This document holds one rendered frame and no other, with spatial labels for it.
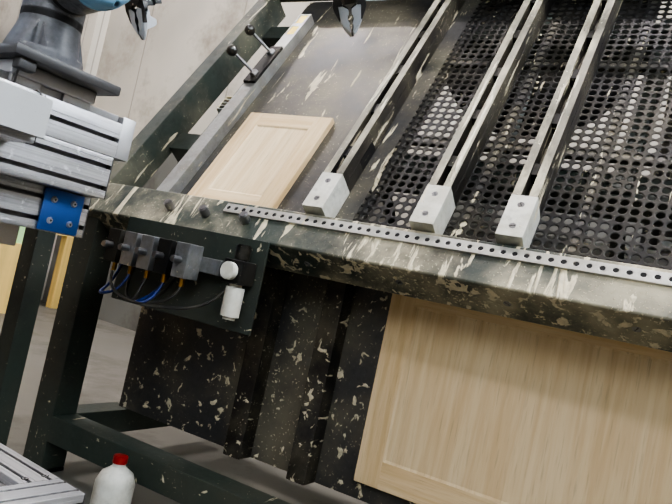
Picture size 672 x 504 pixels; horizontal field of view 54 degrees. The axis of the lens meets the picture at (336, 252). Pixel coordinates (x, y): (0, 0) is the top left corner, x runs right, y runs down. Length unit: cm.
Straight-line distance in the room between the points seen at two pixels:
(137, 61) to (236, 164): 473
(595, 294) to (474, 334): 40
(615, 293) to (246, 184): 105
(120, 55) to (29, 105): 572
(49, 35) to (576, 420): 137
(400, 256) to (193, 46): 485
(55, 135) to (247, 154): 79
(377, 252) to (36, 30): 84
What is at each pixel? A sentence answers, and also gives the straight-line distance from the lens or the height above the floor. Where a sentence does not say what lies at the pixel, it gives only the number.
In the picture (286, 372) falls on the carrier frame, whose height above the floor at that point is 46.
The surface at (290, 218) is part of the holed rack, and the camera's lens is 171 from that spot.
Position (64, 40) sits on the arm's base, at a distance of 143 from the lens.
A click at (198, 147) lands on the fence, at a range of 214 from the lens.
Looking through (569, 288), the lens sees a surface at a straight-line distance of 141.
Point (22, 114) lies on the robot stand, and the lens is 123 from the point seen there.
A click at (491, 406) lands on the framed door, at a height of 53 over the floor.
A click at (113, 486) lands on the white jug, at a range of 183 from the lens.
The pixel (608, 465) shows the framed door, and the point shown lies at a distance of 165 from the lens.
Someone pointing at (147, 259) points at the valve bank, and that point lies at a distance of 179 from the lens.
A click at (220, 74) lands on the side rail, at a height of 141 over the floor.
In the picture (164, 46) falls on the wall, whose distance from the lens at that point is 648.
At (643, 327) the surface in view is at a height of 78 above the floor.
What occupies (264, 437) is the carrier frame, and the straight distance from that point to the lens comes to 199.
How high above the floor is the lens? 74
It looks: 3 degrees up
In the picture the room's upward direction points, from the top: 12 degrees clockwise
